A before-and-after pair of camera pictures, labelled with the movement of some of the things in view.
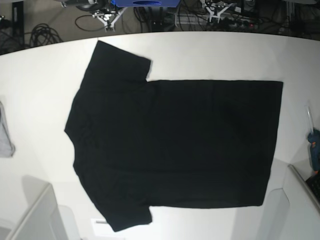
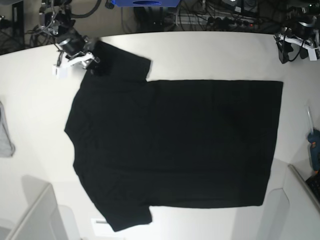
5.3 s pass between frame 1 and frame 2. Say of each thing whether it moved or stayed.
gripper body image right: moved
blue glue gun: stayed
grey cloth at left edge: stayed
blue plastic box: stayed
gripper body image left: moved
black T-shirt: stayed
